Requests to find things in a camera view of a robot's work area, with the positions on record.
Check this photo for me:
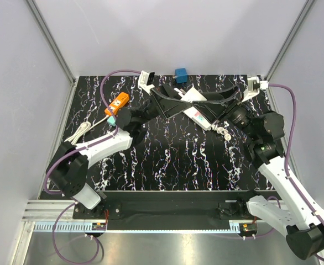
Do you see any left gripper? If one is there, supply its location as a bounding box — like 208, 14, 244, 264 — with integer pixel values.
137, 83, 196, 127

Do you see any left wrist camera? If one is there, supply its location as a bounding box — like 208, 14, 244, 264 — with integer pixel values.
138, 71, 155, 94

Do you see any teal plug adapter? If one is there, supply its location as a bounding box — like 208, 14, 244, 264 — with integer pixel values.
107, 116, 116, 126

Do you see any orange power strip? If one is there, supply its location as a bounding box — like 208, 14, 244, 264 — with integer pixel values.
104, 92, 129, 116

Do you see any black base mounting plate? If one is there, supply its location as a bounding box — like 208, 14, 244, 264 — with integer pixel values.
73, 190, 259, 232

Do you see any white coiled power cord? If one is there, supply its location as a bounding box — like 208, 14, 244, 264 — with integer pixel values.
65, 115, 109, 146

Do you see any white power strip cord plug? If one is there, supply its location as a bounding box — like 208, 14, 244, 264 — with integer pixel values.
211, 124, 232, 141

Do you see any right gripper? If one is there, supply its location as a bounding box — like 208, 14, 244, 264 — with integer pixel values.
192, 84, 259, 140

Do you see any white cube adapter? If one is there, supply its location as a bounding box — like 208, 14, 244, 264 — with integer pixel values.
174, 87, 207, 102

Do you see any blue cube adapter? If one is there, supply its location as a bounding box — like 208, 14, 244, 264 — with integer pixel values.
174, 68, 188, 84

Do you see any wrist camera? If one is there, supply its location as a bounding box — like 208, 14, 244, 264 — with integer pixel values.
138, 71, 155, 94
242, 76, 269, 102

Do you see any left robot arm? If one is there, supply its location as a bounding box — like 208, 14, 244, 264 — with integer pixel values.
46, 84, 192, 219

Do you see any white multicolour power strip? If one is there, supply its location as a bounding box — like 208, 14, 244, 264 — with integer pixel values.
183, 107, 212, 131

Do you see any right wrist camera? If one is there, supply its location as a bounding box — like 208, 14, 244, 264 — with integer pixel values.
242, 76, 269, 102

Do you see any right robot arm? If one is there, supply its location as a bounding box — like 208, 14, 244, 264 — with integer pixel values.
191, 81, 324, 260

